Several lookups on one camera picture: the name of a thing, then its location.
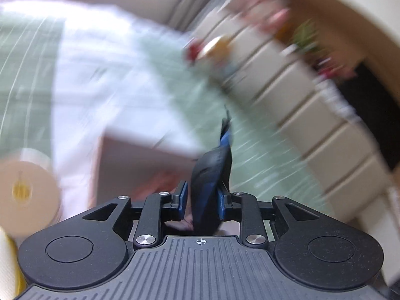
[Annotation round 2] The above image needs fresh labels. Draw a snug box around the yellow and silver sponge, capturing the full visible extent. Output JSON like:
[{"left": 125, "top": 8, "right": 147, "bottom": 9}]
[{"left": 0, "top": 226, "right": 25, "bottom": 300}]

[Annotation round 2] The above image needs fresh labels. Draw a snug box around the white paper mat green print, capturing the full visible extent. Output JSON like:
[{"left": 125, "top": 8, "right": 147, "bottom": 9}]
[{"left": 0, "top": 0, "right": 204, "bottom": 224}]

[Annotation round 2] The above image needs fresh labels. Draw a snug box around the pink plush toy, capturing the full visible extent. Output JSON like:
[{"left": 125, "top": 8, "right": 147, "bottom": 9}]
[{"left": 244, "top": 0, "right": 293, "bottom": 35}]

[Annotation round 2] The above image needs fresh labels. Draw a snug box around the large beige label jar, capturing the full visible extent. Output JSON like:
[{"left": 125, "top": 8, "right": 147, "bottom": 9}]
[{"left": 0, "top": 148, "right": 61, "bottom": 236}]

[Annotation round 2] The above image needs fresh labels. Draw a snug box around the black and blue sock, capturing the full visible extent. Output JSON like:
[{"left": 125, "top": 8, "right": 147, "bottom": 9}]
[{"left": 190, "top": 104, "right": 234, "bottom": 236}]

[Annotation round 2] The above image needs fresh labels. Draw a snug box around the green checked bedsheet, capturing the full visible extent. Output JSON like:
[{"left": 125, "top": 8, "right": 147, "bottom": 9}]
[{"left": 0, "top": 15, "right": 335, "bottom": 221}]

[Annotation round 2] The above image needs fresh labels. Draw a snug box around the white padded headboard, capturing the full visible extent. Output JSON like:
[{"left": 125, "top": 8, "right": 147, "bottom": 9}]
[{"left": 169, "top": 0, "right": 400, "bottom": 288}]

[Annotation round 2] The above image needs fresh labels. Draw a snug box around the green and yellow toy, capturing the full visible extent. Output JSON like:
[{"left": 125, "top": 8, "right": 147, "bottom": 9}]
[{"left": 276, "top": 19, "right": 322, "bottom": 54}]

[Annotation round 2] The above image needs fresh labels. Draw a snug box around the red and yellow toy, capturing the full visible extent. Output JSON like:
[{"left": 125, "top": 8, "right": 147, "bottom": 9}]
[{"left": 195, "top": 36, "right": 233, "bottom": 69}]

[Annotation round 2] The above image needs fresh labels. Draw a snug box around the pink cardboard box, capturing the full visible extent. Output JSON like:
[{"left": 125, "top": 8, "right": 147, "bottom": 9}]
[{"left": 90, "top": 134, "right": 201, "bottom": 216}]

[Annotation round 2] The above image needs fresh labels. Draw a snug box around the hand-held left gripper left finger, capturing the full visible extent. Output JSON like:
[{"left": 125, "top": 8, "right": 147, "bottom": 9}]
[{"left": 82, "top": 180, "right": 189, "bottom": 251}]

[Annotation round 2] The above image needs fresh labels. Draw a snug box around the red heart ornament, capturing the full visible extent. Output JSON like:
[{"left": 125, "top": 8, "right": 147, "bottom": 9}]
[{"left": 187, "top": 40, "right": 201, "bottom": 62}]

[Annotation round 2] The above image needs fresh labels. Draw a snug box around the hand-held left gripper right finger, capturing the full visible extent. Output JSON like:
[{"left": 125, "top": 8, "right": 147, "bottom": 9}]
[{"left": 218, "top": 187, "right": 319, "bottom": 249}]

